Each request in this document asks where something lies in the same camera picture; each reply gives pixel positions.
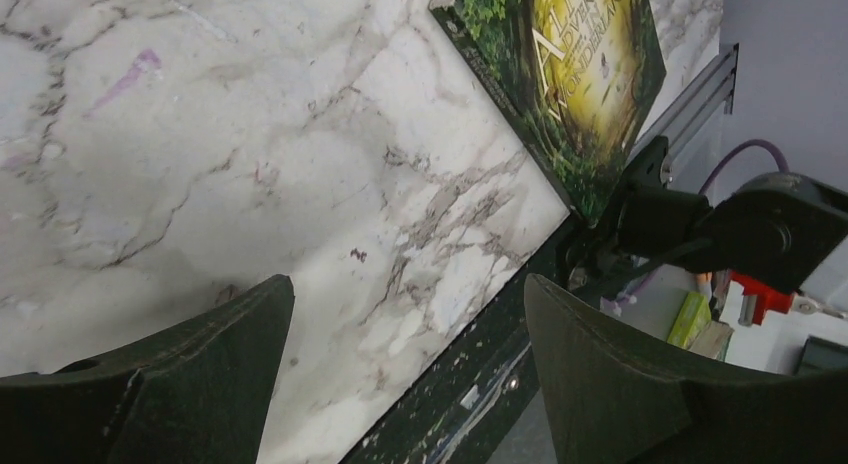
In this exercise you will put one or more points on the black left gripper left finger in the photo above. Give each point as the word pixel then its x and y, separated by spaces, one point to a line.
pixel 196 392

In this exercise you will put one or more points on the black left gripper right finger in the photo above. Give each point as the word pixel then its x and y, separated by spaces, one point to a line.
pixel 614 394

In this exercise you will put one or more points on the green Alice Wonderland book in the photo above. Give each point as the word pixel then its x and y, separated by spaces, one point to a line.
pixel 575 79

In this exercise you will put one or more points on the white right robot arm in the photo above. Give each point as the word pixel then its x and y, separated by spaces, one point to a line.
pixel 779 229

